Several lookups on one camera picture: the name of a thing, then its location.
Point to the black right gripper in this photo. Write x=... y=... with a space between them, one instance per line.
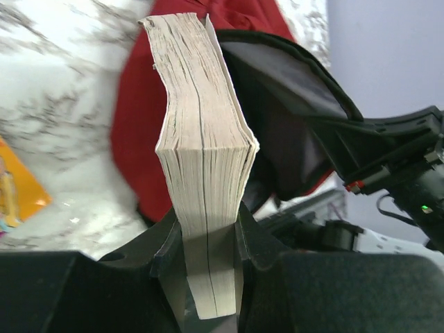
x=374 y=154

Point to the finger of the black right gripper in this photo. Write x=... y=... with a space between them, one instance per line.
x=280 y=86

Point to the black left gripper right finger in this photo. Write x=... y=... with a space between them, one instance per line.
x=283 y=290

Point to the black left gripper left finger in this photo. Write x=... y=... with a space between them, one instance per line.
x=138 y=287

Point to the red backpack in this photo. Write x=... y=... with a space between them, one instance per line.
x=142 y=99

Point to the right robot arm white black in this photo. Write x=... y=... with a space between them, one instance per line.
x=309 y=128

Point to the orange yellow book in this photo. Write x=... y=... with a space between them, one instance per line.
x=22 y=196

